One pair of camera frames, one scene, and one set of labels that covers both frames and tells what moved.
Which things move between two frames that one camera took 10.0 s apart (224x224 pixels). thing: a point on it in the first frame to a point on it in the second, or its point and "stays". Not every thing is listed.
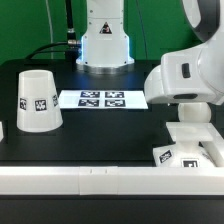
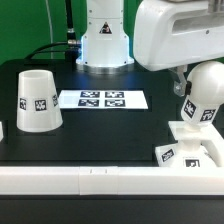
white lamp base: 186,151 stays
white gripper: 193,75 to 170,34
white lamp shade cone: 38,102 stays
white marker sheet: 102,99 stays
